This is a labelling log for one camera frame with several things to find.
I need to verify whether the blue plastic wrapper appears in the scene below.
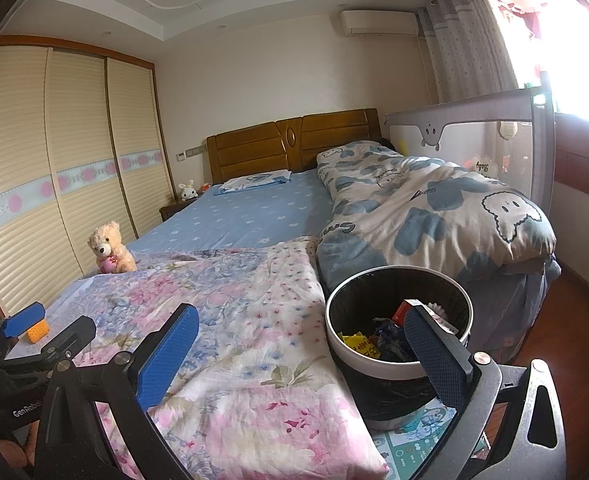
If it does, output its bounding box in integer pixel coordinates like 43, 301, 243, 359
372, 317, 418, 362

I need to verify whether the red brown drawer cabinet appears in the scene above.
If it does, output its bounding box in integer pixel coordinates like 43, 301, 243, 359
555, 112, 589, 211

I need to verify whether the cream sliding door wardrobe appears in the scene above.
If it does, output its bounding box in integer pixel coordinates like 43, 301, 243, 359
0, 35, 172, 326

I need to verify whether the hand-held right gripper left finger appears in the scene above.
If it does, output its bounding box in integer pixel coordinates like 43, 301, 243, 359
34, 303, 200, 480

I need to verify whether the red paper box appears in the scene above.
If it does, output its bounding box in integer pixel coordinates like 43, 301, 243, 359
392, 300, 428, 326

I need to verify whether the grey dotted curtain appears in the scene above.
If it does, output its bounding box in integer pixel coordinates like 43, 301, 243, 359
416, 0, 520, 103

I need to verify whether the bed with blue sheet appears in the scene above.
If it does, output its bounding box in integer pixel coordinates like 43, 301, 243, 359
82, 170, 343, 281

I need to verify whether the white round bin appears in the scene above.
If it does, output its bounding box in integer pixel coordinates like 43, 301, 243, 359
325, 266, 474, 432

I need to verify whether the beige teddy bear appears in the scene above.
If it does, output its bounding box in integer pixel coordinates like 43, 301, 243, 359
87, 221, 138, 275

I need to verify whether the white foam net sleeve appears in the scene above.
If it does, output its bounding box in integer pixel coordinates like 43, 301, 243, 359
427, 302, 460, 333

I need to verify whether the orange mesh roller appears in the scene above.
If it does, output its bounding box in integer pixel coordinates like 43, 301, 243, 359
24, 321, 51, 345

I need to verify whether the white air conditioner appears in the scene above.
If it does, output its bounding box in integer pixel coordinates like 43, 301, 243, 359
341, 9, 419, 37

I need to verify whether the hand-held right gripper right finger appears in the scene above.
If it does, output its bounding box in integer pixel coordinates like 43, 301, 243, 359
403, 305, 568, 480

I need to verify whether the pink floral blanket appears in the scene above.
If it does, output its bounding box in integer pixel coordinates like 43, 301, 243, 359
47, 235, 390, 480

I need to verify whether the green printed floor mat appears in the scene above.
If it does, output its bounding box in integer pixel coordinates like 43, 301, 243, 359
375, 400, 490, 480

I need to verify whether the yellow snack packet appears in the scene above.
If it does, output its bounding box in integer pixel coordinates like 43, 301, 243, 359
339, 331, 380, 358

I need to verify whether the wooden headboard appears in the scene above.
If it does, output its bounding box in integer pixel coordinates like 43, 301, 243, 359
206, 108, 381, 185

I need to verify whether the dark wooden nightstand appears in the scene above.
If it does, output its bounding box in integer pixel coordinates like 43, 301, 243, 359
159, 200, 195, 221

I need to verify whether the person's left hand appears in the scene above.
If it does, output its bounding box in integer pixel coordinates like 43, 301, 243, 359
0, 440, 31, 480

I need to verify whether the blue cloud print duvet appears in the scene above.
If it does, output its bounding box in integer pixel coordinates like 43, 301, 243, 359
316, 141, 558, 281

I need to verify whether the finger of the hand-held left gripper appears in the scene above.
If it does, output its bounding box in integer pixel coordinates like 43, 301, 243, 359
0, 301, 48, 357
4, 316, 96, 376

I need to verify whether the blue patterned pillow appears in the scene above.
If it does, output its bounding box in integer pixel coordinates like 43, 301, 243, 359
213, 170, 292, 196

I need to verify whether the grey bed guard rail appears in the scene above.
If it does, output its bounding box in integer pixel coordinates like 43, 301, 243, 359
385, 89, 558, 211

